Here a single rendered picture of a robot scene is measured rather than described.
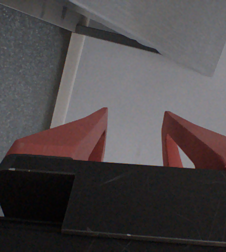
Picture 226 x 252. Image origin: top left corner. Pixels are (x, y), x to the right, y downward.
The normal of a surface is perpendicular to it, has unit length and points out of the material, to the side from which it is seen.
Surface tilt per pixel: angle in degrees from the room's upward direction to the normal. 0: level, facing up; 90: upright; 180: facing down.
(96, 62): 90
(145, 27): 0
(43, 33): 0
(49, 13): 0
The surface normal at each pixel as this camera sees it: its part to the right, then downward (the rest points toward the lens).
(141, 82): -0.52, 0.07
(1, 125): 0.81, 0.37
